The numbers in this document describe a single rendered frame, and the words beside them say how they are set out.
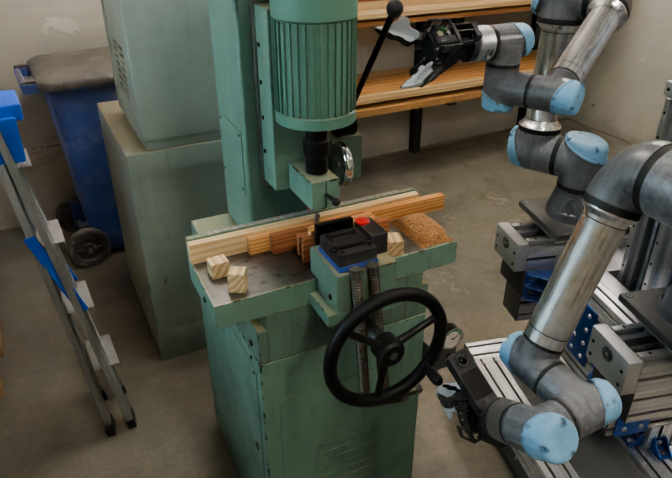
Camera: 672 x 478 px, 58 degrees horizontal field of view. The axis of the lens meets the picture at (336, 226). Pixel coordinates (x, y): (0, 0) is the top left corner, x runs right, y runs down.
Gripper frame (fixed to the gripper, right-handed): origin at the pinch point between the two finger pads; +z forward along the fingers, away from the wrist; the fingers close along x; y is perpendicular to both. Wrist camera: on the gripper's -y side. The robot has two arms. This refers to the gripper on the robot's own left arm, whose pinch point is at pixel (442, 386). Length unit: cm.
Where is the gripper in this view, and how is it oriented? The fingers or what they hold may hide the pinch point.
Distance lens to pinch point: 132.5
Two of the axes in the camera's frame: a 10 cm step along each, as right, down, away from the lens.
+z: -3.4, 0.6, 9.4
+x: 9.0, -2.8, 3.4
